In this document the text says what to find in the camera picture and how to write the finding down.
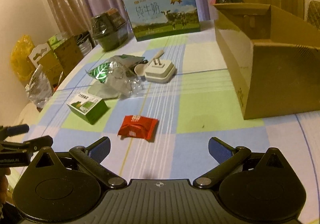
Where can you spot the white plastic spoon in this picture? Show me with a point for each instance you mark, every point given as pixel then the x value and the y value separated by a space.
pixel 141 67

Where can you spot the blue milk carton box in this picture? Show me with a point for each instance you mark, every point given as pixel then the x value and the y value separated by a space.
pixel 151 19

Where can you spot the brown cardboard boxes on floor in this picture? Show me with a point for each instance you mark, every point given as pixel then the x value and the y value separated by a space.
pixel 59 62

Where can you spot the white printed plastic bag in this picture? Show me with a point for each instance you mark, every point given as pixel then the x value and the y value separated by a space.
pixel 39 89

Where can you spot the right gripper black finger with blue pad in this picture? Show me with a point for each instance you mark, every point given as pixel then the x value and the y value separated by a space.
pixel 229 159
pixel 89 159

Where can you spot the clear crumpled plastic packaging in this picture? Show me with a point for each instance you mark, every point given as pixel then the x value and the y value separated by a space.
pixel 114 80

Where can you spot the red snack packet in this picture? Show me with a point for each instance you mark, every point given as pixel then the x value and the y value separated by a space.
pixel 136 126

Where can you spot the large brown cardboard box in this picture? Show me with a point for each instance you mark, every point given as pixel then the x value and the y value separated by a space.
pixel 272 57

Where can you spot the green leaf print pouch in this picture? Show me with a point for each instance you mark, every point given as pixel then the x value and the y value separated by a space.
pixel 118 66

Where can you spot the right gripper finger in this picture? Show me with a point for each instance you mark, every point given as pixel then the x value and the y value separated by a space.
pixel 9 131
pixel 31 145

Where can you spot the person's hand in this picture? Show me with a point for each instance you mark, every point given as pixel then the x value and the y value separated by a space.
pixel 4 172

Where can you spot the small green white box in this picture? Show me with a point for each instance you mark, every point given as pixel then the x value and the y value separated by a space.
pixel 88 107

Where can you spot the yellow plastic bag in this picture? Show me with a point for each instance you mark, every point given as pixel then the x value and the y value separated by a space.
pixel 20 62

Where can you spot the dark green instant noodle bowl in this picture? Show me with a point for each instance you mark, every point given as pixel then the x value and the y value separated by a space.
pixel 109 29

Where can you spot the white power adapter plug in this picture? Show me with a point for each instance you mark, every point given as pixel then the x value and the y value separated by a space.
pixel 160 71

